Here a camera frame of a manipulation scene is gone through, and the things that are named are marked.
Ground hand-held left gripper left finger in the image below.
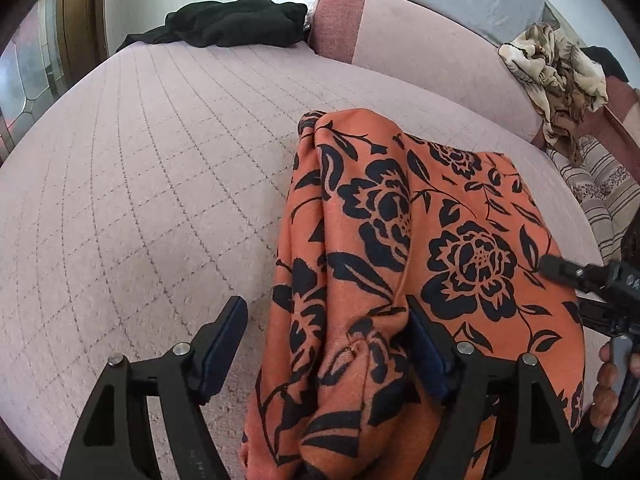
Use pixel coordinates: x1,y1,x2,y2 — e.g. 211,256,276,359
60,296,249,480

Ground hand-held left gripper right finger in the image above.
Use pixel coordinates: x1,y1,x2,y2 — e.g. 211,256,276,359
406,294,583,480

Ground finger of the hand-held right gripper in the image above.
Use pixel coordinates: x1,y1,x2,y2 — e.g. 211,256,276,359
540,254,607,292

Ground orange black floral garment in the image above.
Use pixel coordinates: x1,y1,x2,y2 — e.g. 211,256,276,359
240,107,587,480

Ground person's right hand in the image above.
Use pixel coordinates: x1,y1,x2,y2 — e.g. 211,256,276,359
590,340,621,430

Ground striped floral cushion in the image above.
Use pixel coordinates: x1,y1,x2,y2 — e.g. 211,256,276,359
545,135,640,267

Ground pink quilted bed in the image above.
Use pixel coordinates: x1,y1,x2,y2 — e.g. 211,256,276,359
0,40,607,480

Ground beige printed cloth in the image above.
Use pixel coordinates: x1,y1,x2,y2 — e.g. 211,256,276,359
497,22,610,167

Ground dark object behind cloth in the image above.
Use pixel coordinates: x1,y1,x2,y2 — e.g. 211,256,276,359
581,46,632,83

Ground pink bolster cushion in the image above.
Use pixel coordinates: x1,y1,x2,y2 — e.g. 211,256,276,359
307,0,551,150

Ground stained glass window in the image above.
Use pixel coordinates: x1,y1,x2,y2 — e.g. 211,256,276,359
0,0,67,162

